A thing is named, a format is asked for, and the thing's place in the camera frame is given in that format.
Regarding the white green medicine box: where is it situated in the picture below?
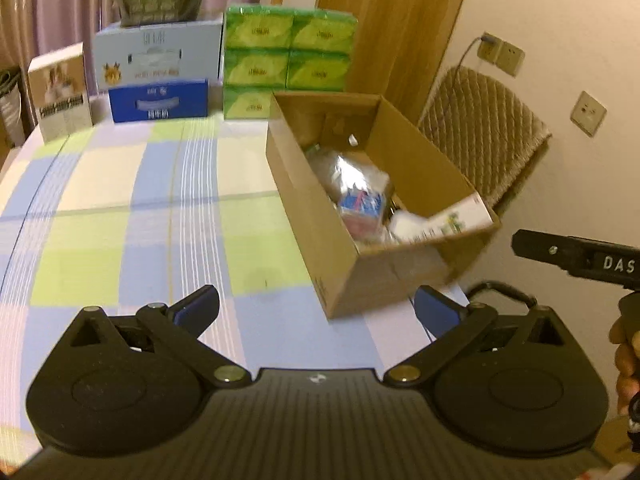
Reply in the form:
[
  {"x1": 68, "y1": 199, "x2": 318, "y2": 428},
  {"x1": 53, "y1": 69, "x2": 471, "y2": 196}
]
[{"x1": 395, "y1": 196, "x2": 492, "y2": 246}]

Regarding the brown cardboard box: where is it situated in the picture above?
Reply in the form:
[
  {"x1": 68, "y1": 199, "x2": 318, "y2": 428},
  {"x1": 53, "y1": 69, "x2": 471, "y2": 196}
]
[{"x1": 265, "y1": 91, "x2": 502, "y2": 320}]

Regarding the beige pet print box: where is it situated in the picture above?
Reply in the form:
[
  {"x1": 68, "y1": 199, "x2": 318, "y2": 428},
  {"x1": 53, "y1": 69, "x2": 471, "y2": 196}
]
[{"x1": 27, "y1": 42, "x2": 94, "y2": 143}]

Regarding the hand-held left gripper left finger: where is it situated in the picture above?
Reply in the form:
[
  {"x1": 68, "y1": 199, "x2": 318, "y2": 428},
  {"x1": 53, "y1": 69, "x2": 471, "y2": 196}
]
[{"x1": 50, "y1": 284, "x2": 253, "y2": 388}]

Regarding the silver foil bag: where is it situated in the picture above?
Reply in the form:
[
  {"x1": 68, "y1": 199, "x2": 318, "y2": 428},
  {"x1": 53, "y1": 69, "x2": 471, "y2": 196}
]
[{"x1": 305, "y1": 147, "x2": 396, "y2": 206}]

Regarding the white wall socket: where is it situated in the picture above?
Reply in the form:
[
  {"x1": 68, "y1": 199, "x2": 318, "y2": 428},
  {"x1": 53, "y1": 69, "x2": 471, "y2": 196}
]
[
  {"x1": 477, "y1": 40, "x2": 526, "y2": 78},
  {"x1": 570, "y1": 91, "x2": 608, "y2": 137}
]

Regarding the person's right hand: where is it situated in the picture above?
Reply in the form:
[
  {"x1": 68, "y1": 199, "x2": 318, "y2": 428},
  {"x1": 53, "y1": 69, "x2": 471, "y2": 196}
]
[{"x1": 609, "y1": 311, "x2": 640, "y2": 416}]

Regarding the checked cloth desktop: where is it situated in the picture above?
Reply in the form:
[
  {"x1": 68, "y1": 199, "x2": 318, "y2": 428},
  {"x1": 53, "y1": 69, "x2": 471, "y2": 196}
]
[{"x1": 0, "y1": 91, "x2": 473, "y2": 456}]

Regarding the wooden door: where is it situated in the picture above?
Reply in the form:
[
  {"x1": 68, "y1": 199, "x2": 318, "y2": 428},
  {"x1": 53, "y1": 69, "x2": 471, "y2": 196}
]
[{"x1": 270, "y1": 0, "x2": 476, "y2": 123}]

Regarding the light blue carton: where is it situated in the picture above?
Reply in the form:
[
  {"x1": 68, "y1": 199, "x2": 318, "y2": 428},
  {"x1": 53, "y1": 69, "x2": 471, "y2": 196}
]
[{"x1": 92, "y1": 19, "x2": 224, "y2": 93}]

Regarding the thick black cable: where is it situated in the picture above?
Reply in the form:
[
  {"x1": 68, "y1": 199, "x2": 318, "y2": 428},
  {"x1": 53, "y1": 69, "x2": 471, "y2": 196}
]
[{"x1": 465, "y1": 280, "x2": 539, "y2": 309}]

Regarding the pink curtain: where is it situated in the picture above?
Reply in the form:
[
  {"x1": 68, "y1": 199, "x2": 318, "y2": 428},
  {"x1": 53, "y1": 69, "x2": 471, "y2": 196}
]
[{"x1": 0, "y1": 0, "x2": 263, "y2": 68}]

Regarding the dark blue carton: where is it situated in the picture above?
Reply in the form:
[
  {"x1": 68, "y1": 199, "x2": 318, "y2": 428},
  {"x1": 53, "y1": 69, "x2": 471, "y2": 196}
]
[{"x1": 107, "y1": 79, "x2": 210, "y2": 125}]

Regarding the wall charger with cable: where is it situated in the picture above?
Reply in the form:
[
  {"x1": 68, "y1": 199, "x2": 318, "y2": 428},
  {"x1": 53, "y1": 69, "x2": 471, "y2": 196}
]
[{"x1": 457, "y1": 31, "x2": 501, "y2": 68}]

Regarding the blue white box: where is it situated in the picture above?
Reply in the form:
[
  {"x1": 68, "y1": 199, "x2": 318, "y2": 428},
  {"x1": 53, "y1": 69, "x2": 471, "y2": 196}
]
[{"x1": 339, "y1": 190, "x2": 388, "y2": 236}]

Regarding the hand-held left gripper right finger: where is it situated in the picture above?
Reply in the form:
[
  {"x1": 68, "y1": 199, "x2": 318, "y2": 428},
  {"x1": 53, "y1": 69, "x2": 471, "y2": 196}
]
[{"x1": 382, "y1": 285, "x2": 577, "y2": 387}]

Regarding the bundle of green tissue packs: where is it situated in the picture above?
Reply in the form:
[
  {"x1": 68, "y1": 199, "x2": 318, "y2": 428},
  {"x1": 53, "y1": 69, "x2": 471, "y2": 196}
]
[{"x1": 221, "y1": 5, "x2": 359, "y2": 121}]

